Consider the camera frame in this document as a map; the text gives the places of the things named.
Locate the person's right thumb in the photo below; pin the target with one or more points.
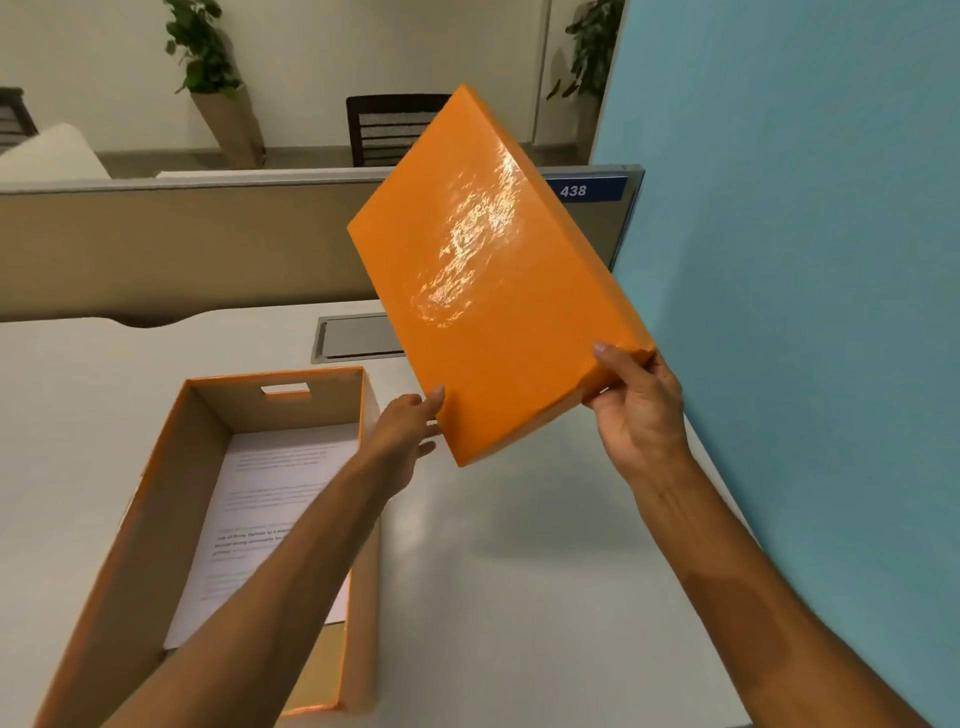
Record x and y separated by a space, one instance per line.
616 361

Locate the person's left thumb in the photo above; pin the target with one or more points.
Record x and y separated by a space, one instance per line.
427 400

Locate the black mesh office chair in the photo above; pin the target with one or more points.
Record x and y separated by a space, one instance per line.
386 127

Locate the potted plant in grey pot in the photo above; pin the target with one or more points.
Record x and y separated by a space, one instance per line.
592 52

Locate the white printed paper sheet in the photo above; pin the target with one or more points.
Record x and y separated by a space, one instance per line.
255 502

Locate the person's left hand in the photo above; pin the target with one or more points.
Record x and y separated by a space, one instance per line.
394 442

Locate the cream upholstered seat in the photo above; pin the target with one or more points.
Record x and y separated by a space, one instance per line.
49 157

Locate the person's right hand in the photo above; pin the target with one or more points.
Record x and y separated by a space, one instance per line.
645 420

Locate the open orange cardboard box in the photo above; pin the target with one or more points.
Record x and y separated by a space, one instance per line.
142 540

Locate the blue number label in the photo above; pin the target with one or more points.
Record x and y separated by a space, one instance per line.
589 189

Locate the person's left forearm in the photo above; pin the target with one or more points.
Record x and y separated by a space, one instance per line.
262 607

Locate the orange box lid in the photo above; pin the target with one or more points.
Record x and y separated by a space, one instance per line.
495 300

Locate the beige desk partition panel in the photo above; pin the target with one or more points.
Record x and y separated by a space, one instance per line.
187 247

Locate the person's right forearm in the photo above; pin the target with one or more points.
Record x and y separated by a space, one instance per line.
757 600

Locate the potted plant in brown pot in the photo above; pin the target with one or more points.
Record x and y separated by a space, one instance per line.
225 112

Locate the dark slatted chair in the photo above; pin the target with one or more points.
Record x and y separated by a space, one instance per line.
13 116

